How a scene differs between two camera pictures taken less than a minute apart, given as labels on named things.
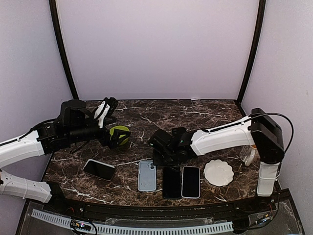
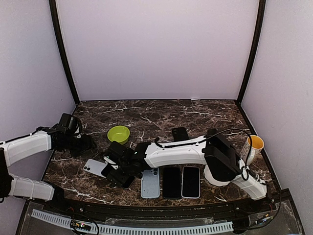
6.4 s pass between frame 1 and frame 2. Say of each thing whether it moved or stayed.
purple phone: stayed
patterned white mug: stayed
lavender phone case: stayed
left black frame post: stayed
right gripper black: moved
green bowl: stayed
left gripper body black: moved
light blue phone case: moved
